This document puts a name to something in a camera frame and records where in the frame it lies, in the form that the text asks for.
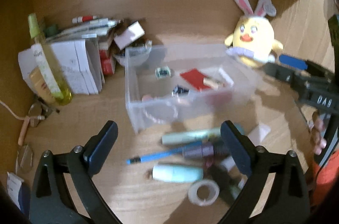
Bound yellow chick plush toy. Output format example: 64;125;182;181
224;0;284;68

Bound bowl of small trinkets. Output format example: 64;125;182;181
113;41;153;67

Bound beige tube with white cap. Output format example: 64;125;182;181
221;124;271;171

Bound blue pencil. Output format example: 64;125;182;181
126;147;186;165

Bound mint green tube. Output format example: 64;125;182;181
152;164;204;183

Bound red box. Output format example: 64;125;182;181
99;49;116;75

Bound braided bracelet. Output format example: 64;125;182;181
143;104;178;124

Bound round lens eyeglasses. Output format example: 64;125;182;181
16;144;34;174

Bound red white marker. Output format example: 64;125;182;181
72;15;100;23

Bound small patterned eraser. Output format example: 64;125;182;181
155;67;172;79

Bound green bottle cap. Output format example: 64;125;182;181
45;24;59;36

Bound person's right hand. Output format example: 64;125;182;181
308;113;329;156

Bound dark green pump bottle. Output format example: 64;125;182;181
209;166;244;205

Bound wooden stick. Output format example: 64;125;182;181
18;118;29;145

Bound small white piece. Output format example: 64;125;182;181
218;68;235;87

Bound light green highlighter pen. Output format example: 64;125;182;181
161;128;221;145

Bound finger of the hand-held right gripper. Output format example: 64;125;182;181
263;62;310;93
279;54;335;80

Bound white folded paper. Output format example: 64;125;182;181
18;40;105;95

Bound purple spray bottle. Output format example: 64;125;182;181
183;143;231;159

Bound red card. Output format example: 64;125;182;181
179;68;210;92

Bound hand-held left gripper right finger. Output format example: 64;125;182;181
220;120;310;224

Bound white cable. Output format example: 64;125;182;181
0;101;27;120

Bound wire frame eyeglasses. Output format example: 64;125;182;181
28;102;60;126

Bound white blue box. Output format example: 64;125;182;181
7;172;29;214

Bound green spray bottle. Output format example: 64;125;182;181
28;13;73;105

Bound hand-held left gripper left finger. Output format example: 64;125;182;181
29;120;121;224

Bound translucent tape roll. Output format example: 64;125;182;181
188;179;220;206

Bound small white cardboard box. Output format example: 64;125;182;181
113;21;146;50

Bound tan cosmetic tube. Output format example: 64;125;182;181
29;66;57;105

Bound clear plastic storage box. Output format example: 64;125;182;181
124;44;258;134

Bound person's right forearm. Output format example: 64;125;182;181
313;150;339;187

